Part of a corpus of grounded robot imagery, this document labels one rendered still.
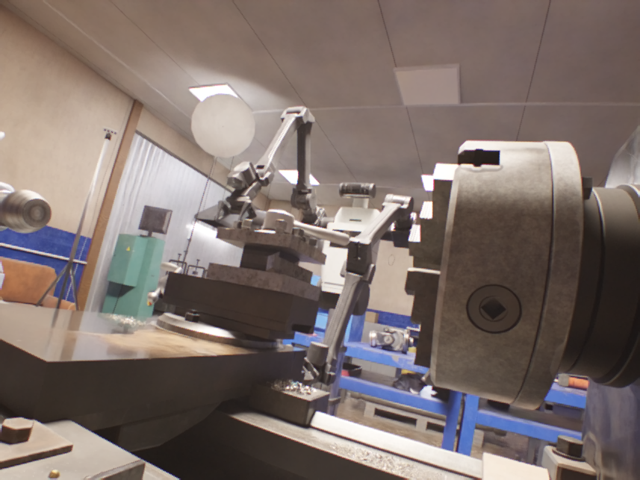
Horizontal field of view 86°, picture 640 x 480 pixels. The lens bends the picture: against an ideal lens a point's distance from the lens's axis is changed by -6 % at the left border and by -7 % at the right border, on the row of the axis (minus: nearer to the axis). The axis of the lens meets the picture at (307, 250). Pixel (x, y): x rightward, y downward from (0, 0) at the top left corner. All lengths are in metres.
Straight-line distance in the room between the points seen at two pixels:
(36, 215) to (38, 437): 0.59
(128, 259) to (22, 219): 4.06
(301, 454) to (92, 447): 0.30
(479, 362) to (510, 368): 0.02
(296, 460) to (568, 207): 0.45
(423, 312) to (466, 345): 0.09
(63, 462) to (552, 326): 0.35
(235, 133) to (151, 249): 1.79
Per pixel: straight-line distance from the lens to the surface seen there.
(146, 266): 4.94
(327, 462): 0.55
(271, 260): 0.61
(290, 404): 0.64
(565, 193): 0.31
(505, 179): 0.31
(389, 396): 2.19
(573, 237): 0.30
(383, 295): 7.63
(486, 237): 0.29
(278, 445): 0.58
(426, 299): 0.39
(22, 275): 4.69
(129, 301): 5.06
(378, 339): 2.35
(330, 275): 1.62
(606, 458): 0.58
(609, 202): 0.37
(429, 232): 0.37
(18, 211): 0.87
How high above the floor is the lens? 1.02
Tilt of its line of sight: 9 degrees up
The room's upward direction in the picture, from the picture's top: 11 degrees clockwise
